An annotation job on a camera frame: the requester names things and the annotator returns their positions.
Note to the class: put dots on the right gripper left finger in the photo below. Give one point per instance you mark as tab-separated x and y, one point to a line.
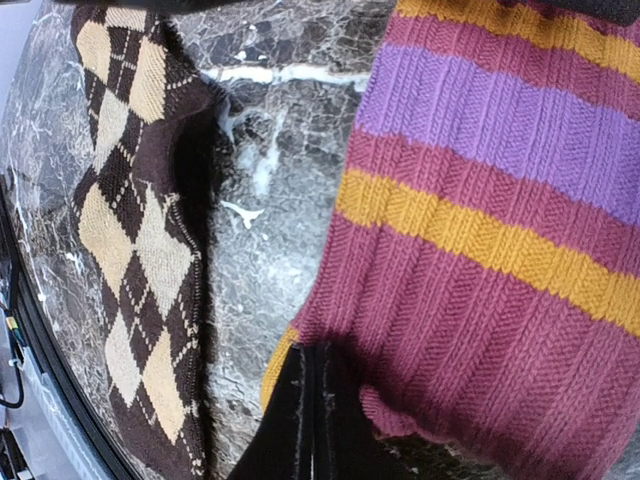
282	447

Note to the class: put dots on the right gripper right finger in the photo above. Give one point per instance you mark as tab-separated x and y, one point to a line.
345	446

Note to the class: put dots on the maroon striped sock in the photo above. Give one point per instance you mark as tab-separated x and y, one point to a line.
480	277

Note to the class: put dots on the brown argyle sock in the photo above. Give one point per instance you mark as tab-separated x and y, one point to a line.
147	104

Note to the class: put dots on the black front rail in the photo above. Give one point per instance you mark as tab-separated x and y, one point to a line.
67	409

